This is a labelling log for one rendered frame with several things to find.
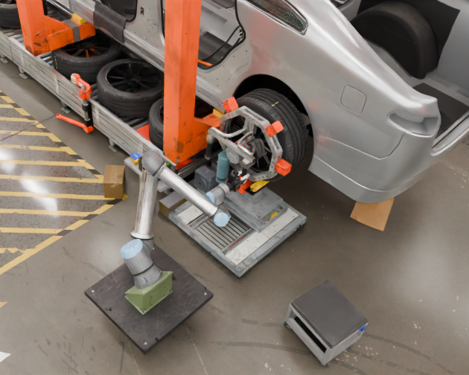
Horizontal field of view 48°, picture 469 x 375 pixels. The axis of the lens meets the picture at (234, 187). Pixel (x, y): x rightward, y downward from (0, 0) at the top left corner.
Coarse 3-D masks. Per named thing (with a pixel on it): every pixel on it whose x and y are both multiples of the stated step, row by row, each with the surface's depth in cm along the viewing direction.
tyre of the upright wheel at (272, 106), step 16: (256, 96) 370; (272, 96) 370; (224, 112) 392; (272, 112) 359; (288, 112) 364; (288, 128) 361; (304, 128) 370; (288, 144) 361; (304, 144) 374; (288, 160) 368
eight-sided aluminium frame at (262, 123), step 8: (232, 112) 372; (240, 112) 365; (248, 112) 367; (224, 120) 382; (256, 120) 358; (264, 120) 359; (224, 128) 388; (264, 128) 356; (264, 136) 360; (272, 136) 361; (224, 144) 397; (272, 144) 358; (272, 152) 361; (280, 152) 362; (272, 160) 366; (240, 168) 396; (248, 168) 397; (272, 168) 370; (256, 176) 387; (264, 176) 381; (272, 176) 375
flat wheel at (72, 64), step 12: (96, 36) 533; (108, 36) 531; (60, 48) 507; (72, 48) 512; (84, 48) 524; (96, 48) 520; (108, 48) 519; (120, 48) 523; (60, 60) 499; (72, 60) 495; (84, 60) 496; (96, 60) 499; (108, 60) 506; (60, 72) 510; (72, 72) 503; (84, 72) 502; (96, 72) 506
